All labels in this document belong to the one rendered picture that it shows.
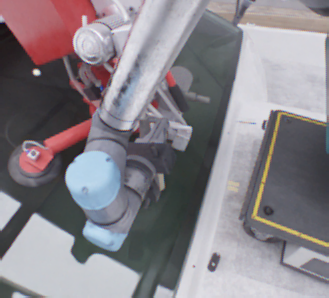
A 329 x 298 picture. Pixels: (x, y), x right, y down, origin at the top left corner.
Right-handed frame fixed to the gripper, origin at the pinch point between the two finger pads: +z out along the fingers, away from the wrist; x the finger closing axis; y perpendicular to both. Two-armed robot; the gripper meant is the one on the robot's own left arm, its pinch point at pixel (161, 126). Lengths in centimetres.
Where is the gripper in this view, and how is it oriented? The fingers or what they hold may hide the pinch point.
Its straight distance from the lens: 58.9
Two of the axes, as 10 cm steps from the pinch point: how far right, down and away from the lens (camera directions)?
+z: 3.5, -6.9, 6.3
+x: -8.8, 0.0, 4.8
